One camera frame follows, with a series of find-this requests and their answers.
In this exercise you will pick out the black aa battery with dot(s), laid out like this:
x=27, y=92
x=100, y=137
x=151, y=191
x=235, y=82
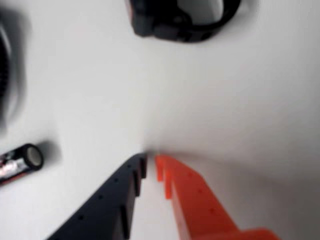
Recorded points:
x=17, y=163

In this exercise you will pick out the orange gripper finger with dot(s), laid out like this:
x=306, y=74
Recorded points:
x=197, y=205

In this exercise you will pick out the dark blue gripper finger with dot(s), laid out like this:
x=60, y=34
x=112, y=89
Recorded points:
x=105, y=207

